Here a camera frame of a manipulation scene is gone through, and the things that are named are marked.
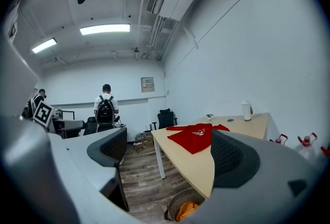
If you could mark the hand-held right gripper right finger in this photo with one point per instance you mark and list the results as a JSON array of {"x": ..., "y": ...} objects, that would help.
[{"x": 270, "y": 192}]

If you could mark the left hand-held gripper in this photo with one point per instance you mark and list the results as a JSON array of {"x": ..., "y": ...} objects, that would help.
[{"x": 43, "y": 113}]

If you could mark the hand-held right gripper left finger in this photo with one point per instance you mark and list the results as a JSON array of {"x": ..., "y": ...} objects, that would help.
[{"x": 85, "y": 156}]

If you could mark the red t-shirt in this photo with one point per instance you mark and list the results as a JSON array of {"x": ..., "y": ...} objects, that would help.
[{"x": 193, "y": 138}]

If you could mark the white ceiling light panel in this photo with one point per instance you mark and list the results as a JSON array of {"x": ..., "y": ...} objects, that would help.
[
  {"x": 104, "y": 29},
  {"x": 44, "y": 45}
]

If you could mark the person's pale shirt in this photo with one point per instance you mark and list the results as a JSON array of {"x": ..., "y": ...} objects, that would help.
[{"x": 14, "y": 14}]

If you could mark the black office chair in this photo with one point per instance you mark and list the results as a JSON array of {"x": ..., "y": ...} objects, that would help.
[
  {"x": 166, "y": 120},
  {"x": 90, "y": 126}
]

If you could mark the cardboard box stack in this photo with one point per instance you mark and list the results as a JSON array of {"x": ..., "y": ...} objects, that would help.
[{"x": 144, "y": 140}]

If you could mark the white tumbler cup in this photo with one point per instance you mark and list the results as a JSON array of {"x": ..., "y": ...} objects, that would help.
[{"x": 246, "y": 112}]

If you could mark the orange cloth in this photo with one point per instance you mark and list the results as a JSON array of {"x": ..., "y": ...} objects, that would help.
[{"x": 188, "y": 210}]

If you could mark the woven laundry basket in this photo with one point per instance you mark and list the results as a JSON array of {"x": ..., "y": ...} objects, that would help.
[{"x": 180, "y": 197}]

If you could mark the grey wall electrical panel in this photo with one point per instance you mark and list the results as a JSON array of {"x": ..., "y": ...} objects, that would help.
[{"x": 147, "y": 84}]

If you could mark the ceiling dome camera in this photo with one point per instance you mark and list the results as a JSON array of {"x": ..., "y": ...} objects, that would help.
[{"x": 136, "y": 50}]

